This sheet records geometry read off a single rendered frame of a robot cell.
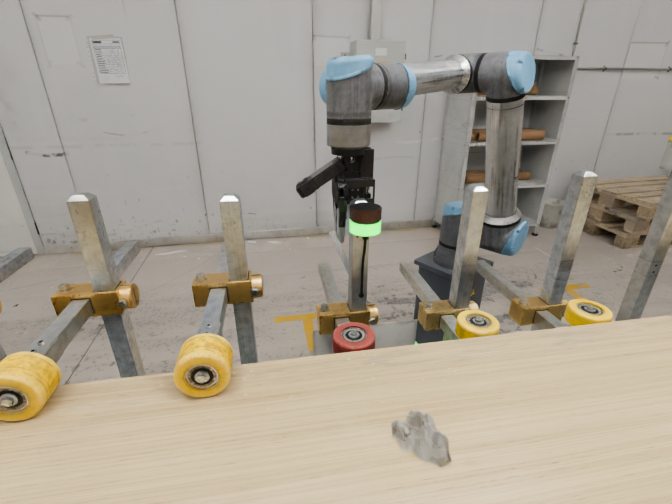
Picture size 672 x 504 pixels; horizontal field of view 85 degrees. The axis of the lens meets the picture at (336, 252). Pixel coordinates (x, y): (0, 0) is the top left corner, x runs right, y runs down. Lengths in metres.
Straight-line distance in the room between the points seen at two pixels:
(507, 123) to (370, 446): 1.08
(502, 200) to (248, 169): 2.40
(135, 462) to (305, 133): 3.04
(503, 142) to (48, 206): 3.45
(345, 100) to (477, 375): 0.53
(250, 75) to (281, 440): 3.03
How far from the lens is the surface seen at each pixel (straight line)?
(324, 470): 0.52
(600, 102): 4.71
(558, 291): 1.05
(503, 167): 1.42
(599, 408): 0.69
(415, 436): 0.55
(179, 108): 3.39
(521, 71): 1.30
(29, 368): 0.68
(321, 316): 0.81
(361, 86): 0.75
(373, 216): 0.68
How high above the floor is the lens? 1.33
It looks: 24 degrees down
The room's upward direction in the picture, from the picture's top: straight up
